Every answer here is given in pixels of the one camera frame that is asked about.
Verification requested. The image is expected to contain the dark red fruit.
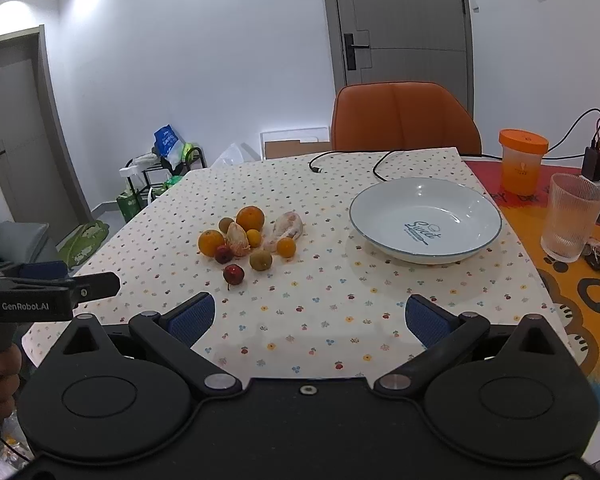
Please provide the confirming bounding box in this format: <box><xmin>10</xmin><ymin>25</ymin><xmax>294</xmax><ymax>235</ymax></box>
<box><xmin>214</xmin><ymin>244</ymin><xmax>234</xmax><ymax>264</ymax></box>

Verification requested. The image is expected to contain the peeled citrus segment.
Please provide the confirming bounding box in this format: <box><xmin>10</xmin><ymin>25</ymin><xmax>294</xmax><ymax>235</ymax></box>
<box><xmin>225</xmin><ymin>222</ymin><xmax>251</xmax><ymax>258</ymax></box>

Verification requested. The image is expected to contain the green brown longan front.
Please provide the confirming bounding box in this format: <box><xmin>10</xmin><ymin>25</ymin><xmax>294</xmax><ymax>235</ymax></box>
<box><xmin>249</xmin><ymin>249</ymin><xmax>273</xmax><ymax>272</ymax></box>

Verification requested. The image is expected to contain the green brown fruit back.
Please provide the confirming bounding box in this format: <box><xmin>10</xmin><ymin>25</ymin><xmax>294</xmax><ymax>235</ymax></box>
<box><xmin>219</xmin><ymin>217</ymin><xmax>234</xmax><ymax>234</ymax></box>

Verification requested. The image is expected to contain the small kumquat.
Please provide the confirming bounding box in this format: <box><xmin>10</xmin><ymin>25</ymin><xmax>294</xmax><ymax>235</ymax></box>
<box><xmin>246</xmin><ymin>229</ymin><xmax>262</xmax><ymax>248</ymax></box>

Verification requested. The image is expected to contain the large orange top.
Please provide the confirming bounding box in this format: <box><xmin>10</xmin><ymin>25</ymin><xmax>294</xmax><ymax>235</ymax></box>
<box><xmin>235</xmin><ymin>206</ymin><xmax>265</xmax><ymax>232</ymax></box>

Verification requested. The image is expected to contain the small orange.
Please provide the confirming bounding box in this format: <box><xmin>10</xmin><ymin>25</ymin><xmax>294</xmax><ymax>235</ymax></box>
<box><xmin>276</xmin><ymin>237</ymin><xmax>297</xmax><ymax>259</ymax></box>

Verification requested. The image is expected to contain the person's left hand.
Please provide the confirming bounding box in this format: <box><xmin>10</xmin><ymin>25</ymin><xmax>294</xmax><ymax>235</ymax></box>
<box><xmin>0</xmin><ymin>344</ymin><xmax>21</xmax><ymax>421</ymax></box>

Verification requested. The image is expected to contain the grey sofa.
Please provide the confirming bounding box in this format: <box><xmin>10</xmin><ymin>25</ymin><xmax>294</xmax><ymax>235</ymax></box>
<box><xmin>0</xmin><ymin>221</ymin><xmax>59</xmax><ymax>269</ymax></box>

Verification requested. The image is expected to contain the green bag on floor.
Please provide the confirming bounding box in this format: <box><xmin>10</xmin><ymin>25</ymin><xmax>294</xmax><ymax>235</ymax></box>
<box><xmin>58</xmin><ymin>220</ymin><xmax>109</xmax><ymax>271</ymax></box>

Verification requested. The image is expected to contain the white plate with blue rim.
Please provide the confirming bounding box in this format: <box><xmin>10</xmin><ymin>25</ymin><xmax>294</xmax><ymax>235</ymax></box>
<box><xmin>349</xmin><ymin>178</ymin><xmax>503</xmax><ymax>266</ymax></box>

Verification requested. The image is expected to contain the orange cartoon table mat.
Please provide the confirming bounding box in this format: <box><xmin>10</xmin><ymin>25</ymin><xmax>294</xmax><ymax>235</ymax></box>
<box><xmin>467</xmin><ymin>158</ymin><xmax>600</xmax><ymax>404</ymax></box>

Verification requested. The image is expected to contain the bunch of keys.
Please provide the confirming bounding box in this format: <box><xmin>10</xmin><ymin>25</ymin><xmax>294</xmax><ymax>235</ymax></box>
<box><xmin>581</xmin><ymin>237</ymin><xmax>600</xmax><ymax>274</ymax></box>

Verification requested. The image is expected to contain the grey door at left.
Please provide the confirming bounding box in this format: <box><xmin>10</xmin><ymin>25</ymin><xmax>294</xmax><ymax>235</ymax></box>
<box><xmin>0</xmin><ymin>25</ymin><xmax>92</xmax><ymax>243</ymax></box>

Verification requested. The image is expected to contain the ribbed clear drinking glass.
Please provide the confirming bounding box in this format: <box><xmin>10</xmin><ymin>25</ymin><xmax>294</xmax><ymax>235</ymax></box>
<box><xmin>540</xmin><ymin>174</ymin><xmax>600</xmax><ymax>263</ymax></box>

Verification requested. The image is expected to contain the white plastic bag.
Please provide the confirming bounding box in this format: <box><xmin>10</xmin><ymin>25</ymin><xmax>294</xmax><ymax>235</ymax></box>
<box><xmin>211</xmin><ymin>143</ymin><xmax>261</xmax><ymax>168</ymax></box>

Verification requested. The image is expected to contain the orange lidded plastic cup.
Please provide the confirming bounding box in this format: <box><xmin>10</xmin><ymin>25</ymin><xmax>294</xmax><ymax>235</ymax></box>
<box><xmin>498</xmin><ymin>129</ymin><xmax>548</xmax><ymax>196</ymax></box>

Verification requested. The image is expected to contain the black charger on power strip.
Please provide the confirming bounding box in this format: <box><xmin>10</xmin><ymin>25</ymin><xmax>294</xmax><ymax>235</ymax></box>
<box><xmin>581</xmin><ymin>146</ymin><xmax>600</xmax><ymax>182</ymax></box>

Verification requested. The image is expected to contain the orange leather chair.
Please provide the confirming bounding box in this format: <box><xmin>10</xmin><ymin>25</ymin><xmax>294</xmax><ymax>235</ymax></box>
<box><xmin>330</xmin><ymin>82</ymin><xmax>482</xmax><ymax>155</ymax></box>

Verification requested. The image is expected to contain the black wire rack with bags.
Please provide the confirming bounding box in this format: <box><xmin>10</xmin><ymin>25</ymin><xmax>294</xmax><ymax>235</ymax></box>
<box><xmin>117</xmin><ymin>125</ymin><xmax>207</xmax><ymax>222</ymax></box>

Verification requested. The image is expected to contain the black usb cable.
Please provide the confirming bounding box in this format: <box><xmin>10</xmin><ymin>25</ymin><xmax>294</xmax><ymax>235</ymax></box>
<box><xmin>308</xmin><ymin>147</ymin><xmax>506</xmax><ymax>182</ymax></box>

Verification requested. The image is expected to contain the cardboard box by wall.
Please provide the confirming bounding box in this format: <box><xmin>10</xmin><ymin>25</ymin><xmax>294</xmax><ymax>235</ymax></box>
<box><xmin>260</xmin><ymin>127</ymin><xmax>332</xmax><ymax>159</ymax></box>

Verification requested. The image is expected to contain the grey door with handle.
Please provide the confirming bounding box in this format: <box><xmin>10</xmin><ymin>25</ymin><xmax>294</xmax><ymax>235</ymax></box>
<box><xmin>325</xmin><ymin>0</ymin><xmax>474</xmax><ymax>112</ymax></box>

